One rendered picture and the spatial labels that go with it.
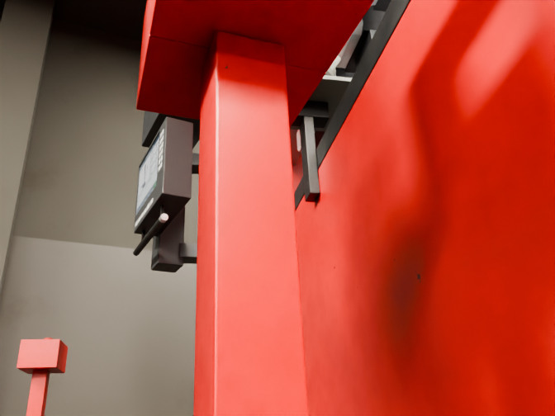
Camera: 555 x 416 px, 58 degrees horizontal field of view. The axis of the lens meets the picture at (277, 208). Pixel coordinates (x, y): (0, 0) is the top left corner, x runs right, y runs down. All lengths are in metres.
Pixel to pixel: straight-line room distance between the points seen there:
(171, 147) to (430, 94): 1.62
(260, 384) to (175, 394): 3.19
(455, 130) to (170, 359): 3.13
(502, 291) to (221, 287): 0.24
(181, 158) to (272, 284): 1.78
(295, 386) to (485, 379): 0.21
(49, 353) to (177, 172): 0.98
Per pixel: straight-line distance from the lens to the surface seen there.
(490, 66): 0.50
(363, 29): 1.21
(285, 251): 0.35
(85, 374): 3.41
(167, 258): 2.35
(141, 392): 3.45
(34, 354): 2.49
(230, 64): 0.41
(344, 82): 1.03
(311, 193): 0.95
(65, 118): 4.03
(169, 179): 2.03
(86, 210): 3.70
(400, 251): 0.62
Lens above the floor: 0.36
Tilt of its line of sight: 25 degrees up
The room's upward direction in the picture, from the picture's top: 3 degrees counter-clockwise
